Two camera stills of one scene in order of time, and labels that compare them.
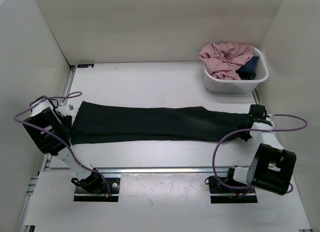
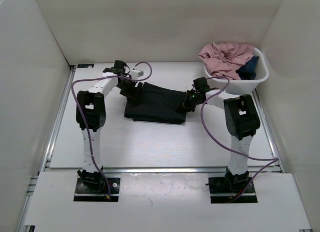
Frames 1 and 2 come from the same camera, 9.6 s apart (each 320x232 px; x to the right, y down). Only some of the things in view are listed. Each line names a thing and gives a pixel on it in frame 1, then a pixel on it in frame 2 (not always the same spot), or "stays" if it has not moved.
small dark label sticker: [85, 65] stays
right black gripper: [245, 136] → [186, 105]
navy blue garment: [247, 71] stays
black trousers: [100, 122] → [153, 103]
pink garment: [222, 60] stays
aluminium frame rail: [141, 170] stays
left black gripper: [68, 123] → [132, 94]
